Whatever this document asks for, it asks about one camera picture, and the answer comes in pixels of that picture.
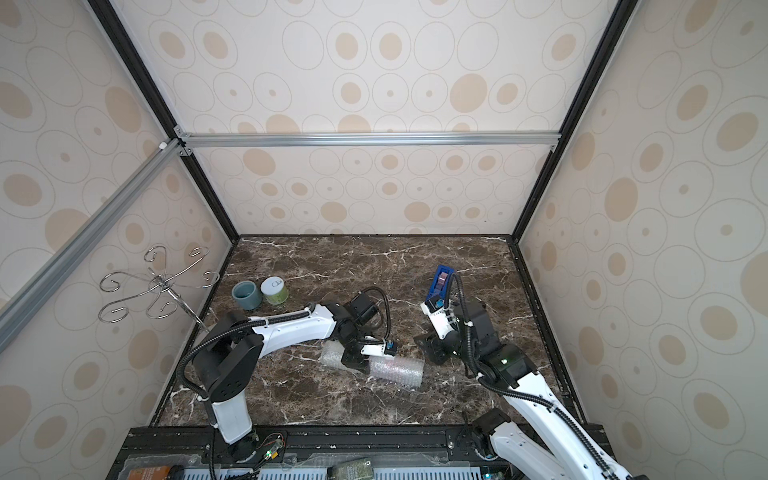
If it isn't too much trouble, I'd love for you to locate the bubble wrap sheet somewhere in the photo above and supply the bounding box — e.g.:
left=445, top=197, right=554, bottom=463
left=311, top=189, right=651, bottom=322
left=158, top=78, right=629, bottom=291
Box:
left=319, top=341, right=424, bottom=389

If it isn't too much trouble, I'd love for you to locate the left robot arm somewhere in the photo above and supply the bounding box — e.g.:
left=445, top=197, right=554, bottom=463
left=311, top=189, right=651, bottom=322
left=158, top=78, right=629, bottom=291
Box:
left=175, top=288, right=397, bottom=445

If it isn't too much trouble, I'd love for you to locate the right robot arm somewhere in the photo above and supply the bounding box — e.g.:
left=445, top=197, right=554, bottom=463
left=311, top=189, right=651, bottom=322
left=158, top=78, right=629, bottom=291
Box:
left=415, top=296, right=634, bottom=479

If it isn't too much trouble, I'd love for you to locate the blue tape dispenser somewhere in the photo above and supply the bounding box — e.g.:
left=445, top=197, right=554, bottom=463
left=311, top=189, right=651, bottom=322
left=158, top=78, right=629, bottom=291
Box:
left=426, top=265, right=455, bottom=300

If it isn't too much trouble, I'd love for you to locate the green white tin can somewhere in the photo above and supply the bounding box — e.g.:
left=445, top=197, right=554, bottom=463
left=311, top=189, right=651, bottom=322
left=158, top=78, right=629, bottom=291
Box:
left=260, top=276, right=289, bottom=305

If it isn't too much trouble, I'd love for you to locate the teal ceramic cup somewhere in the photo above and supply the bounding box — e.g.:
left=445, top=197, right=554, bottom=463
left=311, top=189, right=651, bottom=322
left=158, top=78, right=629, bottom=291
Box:
left=231, top=280, right=262, bottom=310

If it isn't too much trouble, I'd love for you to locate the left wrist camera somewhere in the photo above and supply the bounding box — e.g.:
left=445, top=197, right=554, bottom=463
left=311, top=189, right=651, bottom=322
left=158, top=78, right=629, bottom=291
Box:
left=361, top=341, right=398, bottom=358

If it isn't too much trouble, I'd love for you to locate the circuit board with wires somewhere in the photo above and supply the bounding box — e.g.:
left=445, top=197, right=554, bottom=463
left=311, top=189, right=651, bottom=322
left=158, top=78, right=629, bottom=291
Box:
left=256, top=432, right=285, bottom=462

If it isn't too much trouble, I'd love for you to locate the metal wire glass rack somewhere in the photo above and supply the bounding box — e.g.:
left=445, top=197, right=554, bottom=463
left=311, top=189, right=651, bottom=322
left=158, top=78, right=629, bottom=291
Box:
left=97, top=244, right=221, bottom=332

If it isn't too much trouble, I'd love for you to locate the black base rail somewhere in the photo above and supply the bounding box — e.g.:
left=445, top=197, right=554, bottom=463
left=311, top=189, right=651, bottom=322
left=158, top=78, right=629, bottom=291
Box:
left=106, top=422, right=625, bottom=480

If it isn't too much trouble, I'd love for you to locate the horizontal aluminium rail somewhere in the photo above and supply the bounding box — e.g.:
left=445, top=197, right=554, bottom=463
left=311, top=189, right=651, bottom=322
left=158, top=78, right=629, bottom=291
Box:
left=180, top=130, right=561, bottom=148

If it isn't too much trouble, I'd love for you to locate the diagonal aluminium rail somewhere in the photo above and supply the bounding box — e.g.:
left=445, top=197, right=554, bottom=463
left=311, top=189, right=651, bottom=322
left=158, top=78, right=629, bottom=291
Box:
left=1, top=139, right=180, bottom=349

